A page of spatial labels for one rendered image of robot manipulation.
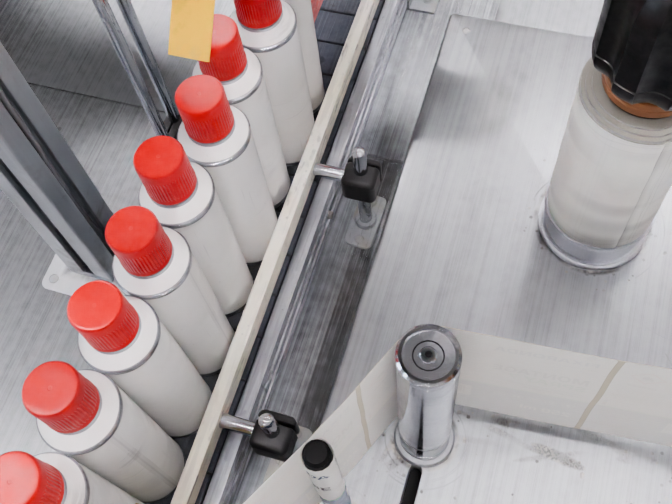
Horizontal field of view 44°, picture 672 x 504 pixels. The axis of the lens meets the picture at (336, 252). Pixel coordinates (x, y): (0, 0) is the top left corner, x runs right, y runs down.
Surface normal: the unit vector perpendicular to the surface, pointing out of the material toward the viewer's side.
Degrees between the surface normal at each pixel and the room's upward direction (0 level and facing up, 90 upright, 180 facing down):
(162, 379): 90
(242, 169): 90
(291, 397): 0
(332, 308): 0
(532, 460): 0
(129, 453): 90
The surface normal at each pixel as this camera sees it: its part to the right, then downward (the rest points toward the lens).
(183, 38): -0.27, 0.31
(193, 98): -0.05, -0.48
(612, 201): -0.27, 0.87
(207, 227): 0.68, 0.63
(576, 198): -0.75, 0.63
